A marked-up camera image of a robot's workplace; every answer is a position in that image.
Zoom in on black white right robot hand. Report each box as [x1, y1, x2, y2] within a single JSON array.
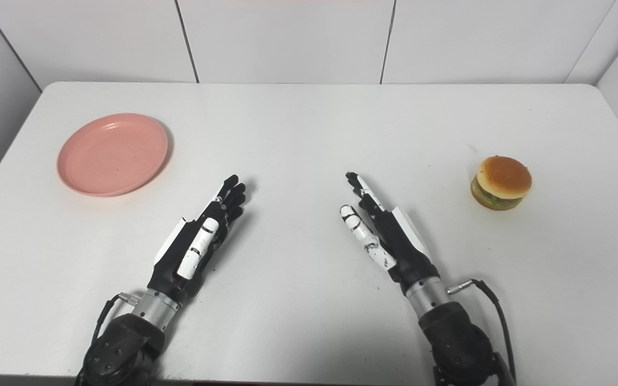
[[340, 172, 442, 295]]

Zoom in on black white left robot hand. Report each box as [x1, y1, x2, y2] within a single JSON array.
[[147, 175, 247, 304]]

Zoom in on toy hamburger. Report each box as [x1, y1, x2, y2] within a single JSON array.
[[470, 155, 533, 211]]

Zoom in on pink round plate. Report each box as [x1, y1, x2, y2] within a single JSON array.
[[57, 113, 170, 197]]

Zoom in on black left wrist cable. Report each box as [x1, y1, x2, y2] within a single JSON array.
[[89, 292, 141, 346]]

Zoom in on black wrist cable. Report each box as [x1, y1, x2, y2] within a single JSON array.
[[89, 292, 141, 346], [447, 279, 518, 384]]

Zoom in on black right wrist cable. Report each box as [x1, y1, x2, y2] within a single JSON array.
[[447, 279, 518, 384]]

